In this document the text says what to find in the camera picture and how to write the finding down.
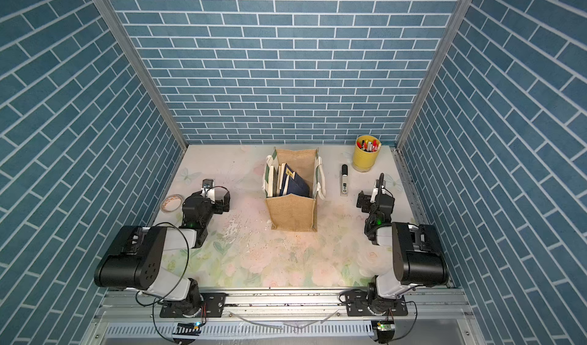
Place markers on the masking tape roll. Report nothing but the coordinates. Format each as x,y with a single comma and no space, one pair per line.
172,203

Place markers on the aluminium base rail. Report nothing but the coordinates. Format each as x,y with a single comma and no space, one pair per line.
437,316

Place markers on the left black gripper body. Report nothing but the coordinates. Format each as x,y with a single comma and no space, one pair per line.
220,200

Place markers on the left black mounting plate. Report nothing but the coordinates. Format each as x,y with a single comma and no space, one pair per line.
204,305

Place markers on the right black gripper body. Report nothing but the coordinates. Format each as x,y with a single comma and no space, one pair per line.
375,203

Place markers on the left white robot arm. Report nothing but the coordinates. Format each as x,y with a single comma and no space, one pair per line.
133,259

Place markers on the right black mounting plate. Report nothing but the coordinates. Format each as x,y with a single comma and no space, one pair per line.
359,303

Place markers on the black mounting plate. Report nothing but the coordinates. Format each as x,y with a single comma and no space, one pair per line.
204,305
359,303

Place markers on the white paged book in bag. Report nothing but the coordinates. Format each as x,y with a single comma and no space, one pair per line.
272,181

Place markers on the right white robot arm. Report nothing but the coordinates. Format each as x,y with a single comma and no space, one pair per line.
417,255

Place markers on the black white marker pen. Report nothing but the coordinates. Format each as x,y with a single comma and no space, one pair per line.
344,180

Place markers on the yellow pen holder cup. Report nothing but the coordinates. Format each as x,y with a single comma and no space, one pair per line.
363,158

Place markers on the navy blue book yellow label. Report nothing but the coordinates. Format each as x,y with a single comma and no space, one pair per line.
292,183

